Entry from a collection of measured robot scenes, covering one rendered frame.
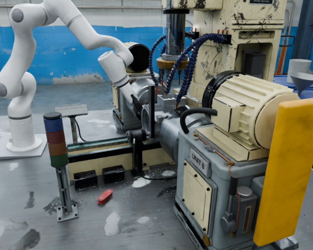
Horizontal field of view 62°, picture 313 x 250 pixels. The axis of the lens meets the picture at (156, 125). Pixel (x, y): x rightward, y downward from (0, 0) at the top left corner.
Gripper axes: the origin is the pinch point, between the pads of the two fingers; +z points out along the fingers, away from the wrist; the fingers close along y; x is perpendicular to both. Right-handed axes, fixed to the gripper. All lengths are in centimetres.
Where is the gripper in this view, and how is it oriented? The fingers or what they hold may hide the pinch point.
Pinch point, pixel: (138, 106)
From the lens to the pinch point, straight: 137.1
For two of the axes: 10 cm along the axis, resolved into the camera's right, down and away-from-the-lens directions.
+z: 4.6, 7.4, 4.9
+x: 8.1, -5.7, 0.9
